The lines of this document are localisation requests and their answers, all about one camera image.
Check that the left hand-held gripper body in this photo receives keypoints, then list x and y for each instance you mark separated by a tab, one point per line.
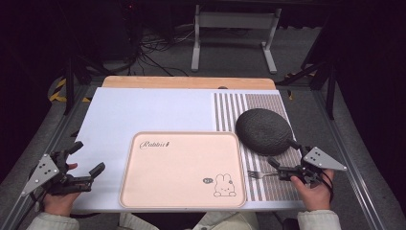
43	172

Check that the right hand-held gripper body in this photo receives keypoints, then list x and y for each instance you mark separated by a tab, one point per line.
322	159

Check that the silver metal fork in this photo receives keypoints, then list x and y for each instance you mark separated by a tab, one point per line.
255	174

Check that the person's left hand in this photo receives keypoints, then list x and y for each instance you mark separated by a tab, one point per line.
59	204

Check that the person's right hand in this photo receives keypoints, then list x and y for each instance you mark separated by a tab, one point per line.
316	195

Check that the black textured oval plate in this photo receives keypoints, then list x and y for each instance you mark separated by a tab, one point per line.
263	131

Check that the yellow black hazard tape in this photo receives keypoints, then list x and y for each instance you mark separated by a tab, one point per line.
57	92

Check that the black tripod stand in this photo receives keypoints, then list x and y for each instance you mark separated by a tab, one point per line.
68	86
330	92

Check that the brown striped placemat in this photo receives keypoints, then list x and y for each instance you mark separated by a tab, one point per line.
230	108

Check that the white table mat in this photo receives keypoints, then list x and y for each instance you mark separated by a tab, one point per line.
143	108

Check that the pink tray with rabbit print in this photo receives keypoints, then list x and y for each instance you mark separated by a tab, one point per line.
178	172

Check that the black equipment case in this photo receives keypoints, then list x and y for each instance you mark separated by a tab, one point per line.
123	32

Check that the white metal stand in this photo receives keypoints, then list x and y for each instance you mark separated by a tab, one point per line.
236	19

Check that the aluminium frame rail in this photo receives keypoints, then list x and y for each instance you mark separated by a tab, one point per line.
348	153
38	166

